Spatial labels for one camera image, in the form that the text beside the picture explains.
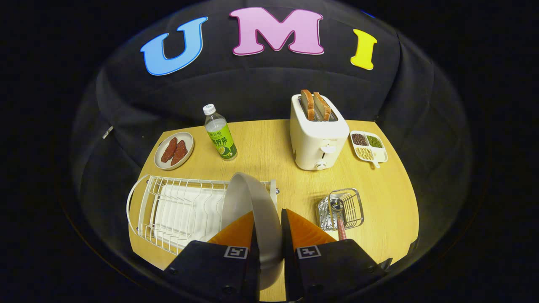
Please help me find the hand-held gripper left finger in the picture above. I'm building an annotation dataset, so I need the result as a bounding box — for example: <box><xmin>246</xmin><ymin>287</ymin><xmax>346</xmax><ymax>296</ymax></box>
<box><xmin>163</xmin><ymin>210</ymin><xmax>261</xmax><ymax>303</ymax></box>

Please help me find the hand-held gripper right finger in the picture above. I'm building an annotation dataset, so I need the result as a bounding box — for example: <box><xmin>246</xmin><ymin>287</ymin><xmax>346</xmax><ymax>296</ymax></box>
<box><xmin>281</xmin><ymin>208</ymin><xmax>393</xmax><ymax>302</ymax></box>

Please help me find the metal wire basket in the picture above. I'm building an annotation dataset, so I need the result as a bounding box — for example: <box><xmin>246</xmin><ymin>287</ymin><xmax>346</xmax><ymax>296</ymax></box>
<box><xmin>317</xmin><ymin>188</ymin><xmax>364</xmax><ymax>231</ymax></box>

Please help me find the grey plate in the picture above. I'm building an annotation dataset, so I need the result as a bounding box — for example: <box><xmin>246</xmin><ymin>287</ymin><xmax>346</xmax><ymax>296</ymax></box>
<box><xmin>221</xmin><ymin>172</ymin><xmax>283</xmax><ymax>291</ymax></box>

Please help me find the white wire dish rack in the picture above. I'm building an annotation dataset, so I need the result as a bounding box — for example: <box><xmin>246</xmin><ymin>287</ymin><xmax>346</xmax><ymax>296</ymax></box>
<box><xmin>126</xmin><ymin>174</ymin><xmax>279</xmax><ymax>255</ymax></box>

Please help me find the white divided dish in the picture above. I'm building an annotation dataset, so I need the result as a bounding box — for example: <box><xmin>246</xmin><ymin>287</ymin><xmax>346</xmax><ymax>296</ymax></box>
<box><xmin>350</xmin><ymin>130</ymin><xmax>388</xmax><ymax>169</ymax></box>

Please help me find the small beige plate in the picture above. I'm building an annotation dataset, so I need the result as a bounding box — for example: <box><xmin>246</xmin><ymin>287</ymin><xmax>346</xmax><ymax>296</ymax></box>
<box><xmin>154</xmin><ymin>132</ymin><xmax>195</xmax><ymax>170</ymax></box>

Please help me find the white drip tray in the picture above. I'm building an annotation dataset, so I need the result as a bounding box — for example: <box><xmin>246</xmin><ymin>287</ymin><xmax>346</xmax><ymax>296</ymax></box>
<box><xmin>152</xmin><ymin>184</ymin><xmax>226</xmax><ymax>249</ymax></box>

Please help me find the white toaster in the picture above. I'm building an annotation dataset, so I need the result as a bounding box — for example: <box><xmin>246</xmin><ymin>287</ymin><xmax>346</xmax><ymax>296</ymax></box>
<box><xmin>290</xmin><ymin>93</ymin><xmax>350</xmax><ymax>170</ymax></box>

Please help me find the red meat slice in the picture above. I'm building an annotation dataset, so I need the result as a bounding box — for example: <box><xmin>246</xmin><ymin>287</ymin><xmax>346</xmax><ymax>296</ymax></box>
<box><xmin>171</xmin><ymin>140</ymin><xmax>188</xmax><ymax>166</ymax></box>
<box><xmin>161</xmin><ymin>137</ymin><xmax>178</xmax><ymax>163</ymax></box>

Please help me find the green label drink bottle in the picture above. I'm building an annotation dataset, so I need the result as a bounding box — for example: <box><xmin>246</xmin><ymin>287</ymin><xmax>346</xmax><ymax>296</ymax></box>
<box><xmin>203</xmin><ymin>104</ymin><xmax>237</xmax><ymax>161</ymax></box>

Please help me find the black backdrop cloth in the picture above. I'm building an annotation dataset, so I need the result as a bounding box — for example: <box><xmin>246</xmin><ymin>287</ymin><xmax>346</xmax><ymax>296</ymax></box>
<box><xmin>72</xmin><ymin>0</ymin><xmax>472</xmax><ymax>270</ymax></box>

